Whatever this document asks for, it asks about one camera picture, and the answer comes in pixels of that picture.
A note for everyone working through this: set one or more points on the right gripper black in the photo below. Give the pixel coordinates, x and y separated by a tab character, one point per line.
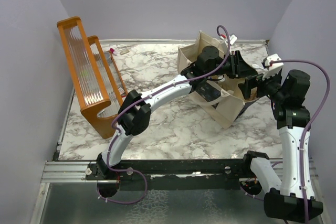
256	80

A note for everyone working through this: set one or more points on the beige pump lotion bottle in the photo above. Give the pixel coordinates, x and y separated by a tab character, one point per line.
257	67

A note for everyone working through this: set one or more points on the short orange wooden rack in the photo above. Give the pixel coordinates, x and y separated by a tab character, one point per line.
110	74

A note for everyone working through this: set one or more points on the aluminium frame rail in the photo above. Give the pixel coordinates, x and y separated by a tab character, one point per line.
63	171

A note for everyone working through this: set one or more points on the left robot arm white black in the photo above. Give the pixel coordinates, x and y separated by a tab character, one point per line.
134	115

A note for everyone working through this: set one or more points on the grey tape roll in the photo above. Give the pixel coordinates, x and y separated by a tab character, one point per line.
109	57

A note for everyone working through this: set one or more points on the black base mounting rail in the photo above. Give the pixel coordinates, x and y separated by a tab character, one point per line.
138	180

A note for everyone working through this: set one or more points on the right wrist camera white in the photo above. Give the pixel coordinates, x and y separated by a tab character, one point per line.
272	65

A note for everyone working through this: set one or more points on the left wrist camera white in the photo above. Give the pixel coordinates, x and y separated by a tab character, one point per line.
232	39

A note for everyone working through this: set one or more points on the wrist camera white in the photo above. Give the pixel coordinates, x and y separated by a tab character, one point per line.
232	39
272	65

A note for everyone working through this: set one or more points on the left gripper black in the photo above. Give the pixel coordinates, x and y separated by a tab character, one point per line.
239	67

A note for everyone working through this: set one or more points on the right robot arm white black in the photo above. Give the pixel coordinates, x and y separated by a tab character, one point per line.
290	197

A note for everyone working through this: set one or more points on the tall orange wooden rack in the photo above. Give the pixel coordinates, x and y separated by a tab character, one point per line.
95	103

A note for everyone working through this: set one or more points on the beige canvas tote bag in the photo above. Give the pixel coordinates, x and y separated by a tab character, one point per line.
222	100

